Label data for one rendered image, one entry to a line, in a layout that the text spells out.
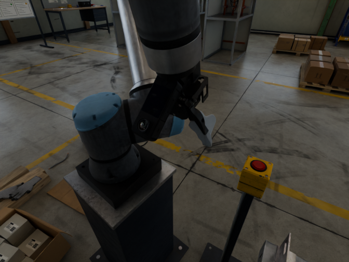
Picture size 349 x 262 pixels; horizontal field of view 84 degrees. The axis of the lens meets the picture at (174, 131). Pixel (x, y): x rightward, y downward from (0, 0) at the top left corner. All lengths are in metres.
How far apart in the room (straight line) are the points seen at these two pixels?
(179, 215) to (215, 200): 0.31
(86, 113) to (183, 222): 1.14
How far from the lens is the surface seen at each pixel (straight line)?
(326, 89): 4.03
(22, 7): 6.88
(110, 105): 0.59
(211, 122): 0.43
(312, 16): 8.67
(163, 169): 0.82
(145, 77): 0.65
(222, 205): 1.65
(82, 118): 0.59
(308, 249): 1.70
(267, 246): 0.59
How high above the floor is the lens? 1.35
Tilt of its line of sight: 36 degrees down
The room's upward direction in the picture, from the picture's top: straight up
